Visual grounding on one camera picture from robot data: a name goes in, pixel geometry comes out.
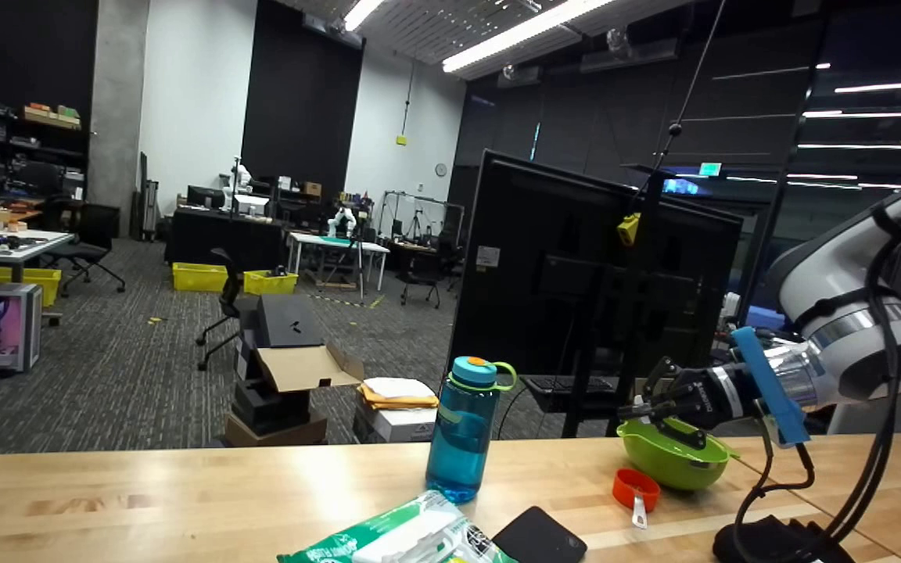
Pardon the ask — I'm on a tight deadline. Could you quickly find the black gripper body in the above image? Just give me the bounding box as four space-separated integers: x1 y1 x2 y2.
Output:
649 361 737 430

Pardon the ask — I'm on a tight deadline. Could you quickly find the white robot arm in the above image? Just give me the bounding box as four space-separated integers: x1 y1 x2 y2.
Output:
638 190 901 444

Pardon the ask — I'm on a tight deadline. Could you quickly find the green plastic bowl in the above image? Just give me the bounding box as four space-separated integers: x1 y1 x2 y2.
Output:
618 420 732 492

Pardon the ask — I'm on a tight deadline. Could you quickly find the black folded cloth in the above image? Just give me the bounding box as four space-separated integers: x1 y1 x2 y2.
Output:
715 517 854 563

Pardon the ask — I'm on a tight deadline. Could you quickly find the large black monitor panel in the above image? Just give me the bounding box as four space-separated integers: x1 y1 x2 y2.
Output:
451 154 741 439

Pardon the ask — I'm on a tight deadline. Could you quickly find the black smartphone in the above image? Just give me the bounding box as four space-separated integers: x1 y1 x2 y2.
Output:
496 506 587 563

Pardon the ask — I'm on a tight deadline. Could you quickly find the blue water bottle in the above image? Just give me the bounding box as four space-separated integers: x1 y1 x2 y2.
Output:
425 356 517 503

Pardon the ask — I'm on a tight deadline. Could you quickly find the green wet wipes pack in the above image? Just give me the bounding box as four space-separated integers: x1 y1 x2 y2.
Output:
278 492 517 563

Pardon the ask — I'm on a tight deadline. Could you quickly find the open cardboard box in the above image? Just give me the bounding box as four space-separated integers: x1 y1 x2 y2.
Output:
233 294 367 431

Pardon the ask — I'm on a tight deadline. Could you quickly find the yellow storage bin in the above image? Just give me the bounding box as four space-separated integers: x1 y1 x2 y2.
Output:
245 269 299 298
171 264 227 294

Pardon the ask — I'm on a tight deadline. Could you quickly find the black office chair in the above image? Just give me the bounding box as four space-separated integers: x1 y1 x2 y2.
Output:
196 246 253 371

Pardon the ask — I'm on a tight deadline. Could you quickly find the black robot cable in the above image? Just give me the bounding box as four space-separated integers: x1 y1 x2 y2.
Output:
729 206 901 545

